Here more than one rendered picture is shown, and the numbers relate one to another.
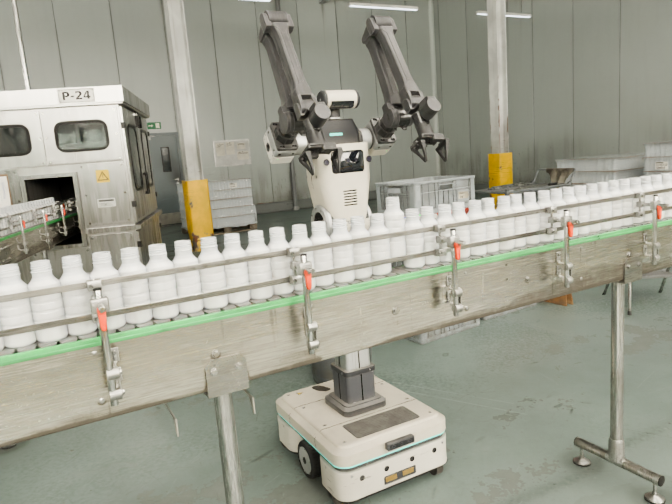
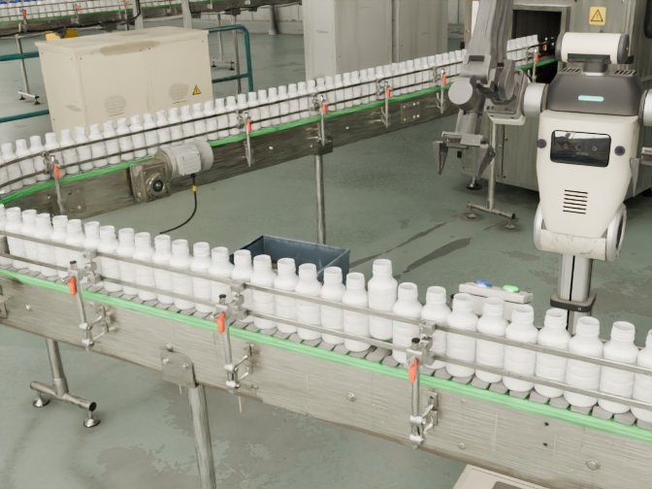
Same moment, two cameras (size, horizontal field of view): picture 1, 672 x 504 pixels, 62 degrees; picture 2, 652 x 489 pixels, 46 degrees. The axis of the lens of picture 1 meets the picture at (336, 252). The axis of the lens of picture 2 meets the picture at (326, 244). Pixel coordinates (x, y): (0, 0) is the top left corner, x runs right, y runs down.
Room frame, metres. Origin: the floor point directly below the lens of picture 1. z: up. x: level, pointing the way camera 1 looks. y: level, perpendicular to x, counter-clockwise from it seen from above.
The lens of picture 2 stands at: (0.72, -1.30, 1.82)
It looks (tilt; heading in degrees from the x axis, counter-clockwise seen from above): 22 degrees down; 58
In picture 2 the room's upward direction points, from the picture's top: 3 degrees counter-clockwise
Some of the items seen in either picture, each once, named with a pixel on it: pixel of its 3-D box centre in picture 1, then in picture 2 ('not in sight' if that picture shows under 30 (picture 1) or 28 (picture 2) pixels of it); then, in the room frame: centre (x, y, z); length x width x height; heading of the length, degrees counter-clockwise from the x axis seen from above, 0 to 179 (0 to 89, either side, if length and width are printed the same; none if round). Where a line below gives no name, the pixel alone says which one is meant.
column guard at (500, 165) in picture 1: (500, 181); not in sight; (11.19, -3.36, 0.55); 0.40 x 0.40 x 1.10; 28
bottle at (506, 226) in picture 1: (504, 222); (584, 361); (1.73, -0.53, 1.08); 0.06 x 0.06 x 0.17
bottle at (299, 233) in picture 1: (301, 257); (264, 291); (1.41, 0.09, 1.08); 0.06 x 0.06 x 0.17
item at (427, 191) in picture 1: (425, 194); not in sight; (4.03, -0.67, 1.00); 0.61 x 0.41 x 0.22; 125
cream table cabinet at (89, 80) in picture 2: not in sight; (134, 114); (2.55, 4.42, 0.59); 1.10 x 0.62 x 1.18; 10
